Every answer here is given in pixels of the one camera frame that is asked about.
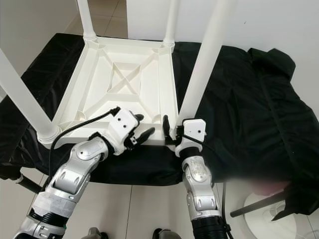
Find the white plastic table top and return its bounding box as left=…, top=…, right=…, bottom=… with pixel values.
left=50, top=36, right=180, bottom=149

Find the white plastic table leg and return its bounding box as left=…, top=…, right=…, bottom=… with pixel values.
left=175, top=0, right=237, bottom=130
left=76, top=0, right=98, bottom=41
left=162, top=0, right=180, bottom=48
left=0, top=47, right=61, bottom=145

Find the black cloth table cover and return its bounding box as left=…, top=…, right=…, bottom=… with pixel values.
left=0, top=32, right=319, bottom=222

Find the grey robot right foot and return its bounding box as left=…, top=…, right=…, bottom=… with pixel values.
left=152, top=228, right=180, bottom=239

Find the grey robot foot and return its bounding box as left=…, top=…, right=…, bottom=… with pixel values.
left=87, top=228, right=105, bottom=239
left=152, top=228, right=180, bottom=239

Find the grey robot left foot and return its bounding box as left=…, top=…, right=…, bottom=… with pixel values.
left=87, top=228, right=105, bottom=239

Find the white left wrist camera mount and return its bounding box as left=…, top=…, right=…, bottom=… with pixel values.
left=107, top=110, right=140, bottom=155

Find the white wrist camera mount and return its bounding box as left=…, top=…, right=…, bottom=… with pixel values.
left=173, top=119, right=207, bottom=157
left=107, top=110, right=140, bottom=155

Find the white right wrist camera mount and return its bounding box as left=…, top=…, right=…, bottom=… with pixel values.
left=173, top=119, right=207, bottom=157

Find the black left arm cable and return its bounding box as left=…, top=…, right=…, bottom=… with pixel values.
left=49, top=106, right=121, bottom=180

